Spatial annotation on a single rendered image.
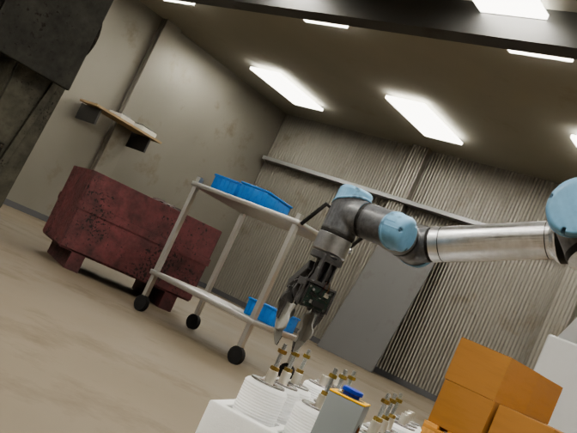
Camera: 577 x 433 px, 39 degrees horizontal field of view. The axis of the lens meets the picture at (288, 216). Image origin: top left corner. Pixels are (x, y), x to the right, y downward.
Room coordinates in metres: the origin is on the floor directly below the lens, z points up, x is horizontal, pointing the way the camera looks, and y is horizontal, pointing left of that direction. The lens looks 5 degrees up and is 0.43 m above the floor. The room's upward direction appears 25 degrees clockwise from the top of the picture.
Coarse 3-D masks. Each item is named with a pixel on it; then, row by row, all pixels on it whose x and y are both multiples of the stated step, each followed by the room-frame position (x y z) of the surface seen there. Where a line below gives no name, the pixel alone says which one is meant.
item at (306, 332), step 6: (312, 312) 1.70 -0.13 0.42; (306, 318) 1.70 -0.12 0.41; (312, 318) 1.69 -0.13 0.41; (306, 324) 1.70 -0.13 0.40; (312, 324) 1.68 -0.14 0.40; (300, 330) 1.71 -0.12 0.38; (306, 330) 1.70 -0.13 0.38; (312, 330) 1.66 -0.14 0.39; (300, 336) 1.70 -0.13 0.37; (306, 336) 1.68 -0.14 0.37; (294, 342) 1.70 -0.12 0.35; (300, 342) 1.70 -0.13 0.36; (294, 348) 1.70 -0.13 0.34
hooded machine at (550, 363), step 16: (576, 320) 6.75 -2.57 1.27; (560, 336) 6.80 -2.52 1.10; (576, 336) 6.72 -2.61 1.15; (544, 352) 6.80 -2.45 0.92; (560, 352) 6.72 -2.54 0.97; (576, 352) 6.64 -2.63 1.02; (544, 368) 6.77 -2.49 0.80; (560, 368) 6.69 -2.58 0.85; (576, 368) 6.61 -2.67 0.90; (560, 384) 6.66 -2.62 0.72; (576, 384) 6.58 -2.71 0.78; (560, 400) 6.63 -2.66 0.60; (576, 400) 6.55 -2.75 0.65; (560, 416) 6.59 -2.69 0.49; (576, 416) 6.52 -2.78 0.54; (576, 432) 6.49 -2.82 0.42
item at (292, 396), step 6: (288, 390) 1.77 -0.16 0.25; (288, 396) 1.77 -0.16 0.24; (294, 396) 1.78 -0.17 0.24; (288, 402) 1.77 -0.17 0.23; (294, 402) 1.79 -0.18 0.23; (282, 408) 1.77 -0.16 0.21; (288, 408) 1.78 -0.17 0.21; (282, 414) 1.77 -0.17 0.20; (288, 414) 1.79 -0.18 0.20; (276, 420) 1.77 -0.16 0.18; (282, 420) 1.78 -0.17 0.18
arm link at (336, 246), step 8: (320, 232) 1.67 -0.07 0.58; (328, 232) 1.65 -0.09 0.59; (320, 240) 1.66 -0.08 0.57; (328, 240) 1.65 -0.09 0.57; (336, 240) 1.65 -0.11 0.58; (344, 240) 1.65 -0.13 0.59; (320, 248) 1.66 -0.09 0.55; (328, 248) 1.65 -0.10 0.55; (336, 248) 1.65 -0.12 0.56; (344, 248) 1.66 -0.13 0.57; (336, 256) 1.66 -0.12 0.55; (344, 256) 1.67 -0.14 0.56
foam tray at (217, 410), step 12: (216, 408) 1.64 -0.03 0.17; (228, 408) 1.64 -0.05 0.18; (204, 420) 1.65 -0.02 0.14; (216, 420) 1.64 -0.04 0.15; (228, 420) 1.63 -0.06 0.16; (240, 420) 1.63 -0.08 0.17; (252, 420) 1.63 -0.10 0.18; (204, 432) 1.64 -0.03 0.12; (216, 432) 1.64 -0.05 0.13; (228, 432) 1.63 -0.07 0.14; (240, 432) 1.62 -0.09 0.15; (252, 432) 1.62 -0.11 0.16; (264, 432) 1.61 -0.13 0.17; (276, 432) 1.62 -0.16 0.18
